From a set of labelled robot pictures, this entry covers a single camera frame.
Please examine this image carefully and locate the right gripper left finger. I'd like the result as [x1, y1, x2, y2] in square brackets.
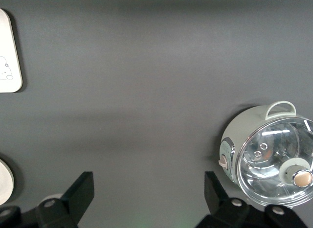
[35, 171, 95, 228]

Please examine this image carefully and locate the beige round plate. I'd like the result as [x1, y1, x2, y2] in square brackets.
[0, 159, 15, 205]

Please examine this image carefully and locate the beige rabbit print tray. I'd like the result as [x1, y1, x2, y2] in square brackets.
[0, 8, 23, 93]

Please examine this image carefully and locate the steel pot with glass lid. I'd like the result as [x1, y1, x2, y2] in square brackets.
[218, 101, 305, 188]

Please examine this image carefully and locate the glass pot lid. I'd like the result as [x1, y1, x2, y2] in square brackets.
[236, 117, 313, 206]

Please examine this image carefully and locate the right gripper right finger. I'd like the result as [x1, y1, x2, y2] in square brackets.
[195, 171, 309, 228]

